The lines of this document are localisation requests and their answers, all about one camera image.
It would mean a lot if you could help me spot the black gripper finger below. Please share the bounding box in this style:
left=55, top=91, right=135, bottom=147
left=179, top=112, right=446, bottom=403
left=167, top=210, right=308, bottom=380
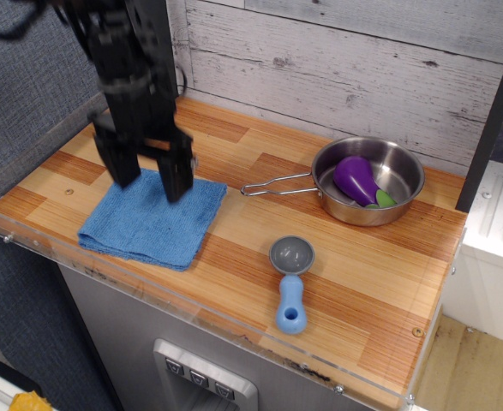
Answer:
left=94, top=128, right=141, bottom=188
left=157, top=140, right=194, bottom=203

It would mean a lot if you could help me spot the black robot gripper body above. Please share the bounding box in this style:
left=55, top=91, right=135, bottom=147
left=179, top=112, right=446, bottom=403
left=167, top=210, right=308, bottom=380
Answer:
left=89, top=73, right=192, bottom=160

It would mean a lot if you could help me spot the blue cloth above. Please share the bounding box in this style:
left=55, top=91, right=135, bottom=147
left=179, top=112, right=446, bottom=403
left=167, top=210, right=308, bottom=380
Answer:
left=78, top=169, right=227, bottom=271

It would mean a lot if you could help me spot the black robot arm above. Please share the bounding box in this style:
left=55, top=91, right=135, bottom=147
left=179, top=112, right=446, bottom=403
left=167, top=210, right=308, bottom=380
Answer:
left=50, top=1, right=194, bottom=203

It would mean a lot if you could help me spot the clear acrylic table guard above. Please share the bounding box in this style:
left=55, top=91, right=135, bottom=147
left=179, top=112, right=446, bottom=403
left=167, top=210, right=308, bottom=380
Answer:
left=0, top=196, right=465, bottom=410

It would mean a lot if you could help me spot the blue grey ice cream scoop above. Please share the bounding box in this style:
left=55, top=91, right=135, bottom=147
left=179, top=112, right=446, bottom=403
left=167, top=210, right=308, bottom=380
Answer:
left=268, top=235, right=315, bottom=335

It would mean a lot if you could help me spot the purple toy eggplant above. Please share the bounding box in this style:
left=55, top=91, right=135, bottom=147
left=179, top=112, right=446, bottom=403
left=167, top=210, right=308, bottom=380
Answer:
left=332, top=156, right=396, bottom=208

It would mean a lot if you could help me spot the silver dispenser panel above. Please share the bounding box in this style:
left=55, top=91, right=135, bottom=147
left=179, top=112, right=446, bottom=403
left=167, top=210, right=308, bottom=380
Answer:
left=153, top=338, right=259, bottom=410

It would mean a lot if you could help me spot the stainless steel pan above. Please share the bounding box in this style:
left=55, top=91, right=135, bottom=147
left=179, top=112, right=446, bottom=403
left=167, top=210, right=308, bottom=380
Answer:
left=241, top=137, right=425, bottom=227

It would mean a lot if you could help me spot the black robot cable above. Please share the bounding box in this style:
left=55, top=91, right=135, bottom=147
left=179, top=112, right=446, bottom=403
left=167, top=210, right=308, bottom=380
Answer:
left=0, top=0, right=189, bottom=98

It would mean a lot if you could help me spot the black vertical post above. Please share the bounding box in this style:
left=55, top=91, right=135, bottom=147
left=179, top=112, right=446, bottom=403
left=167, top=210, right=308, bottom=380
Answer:
left=455, top=75, right=503, bottom=212

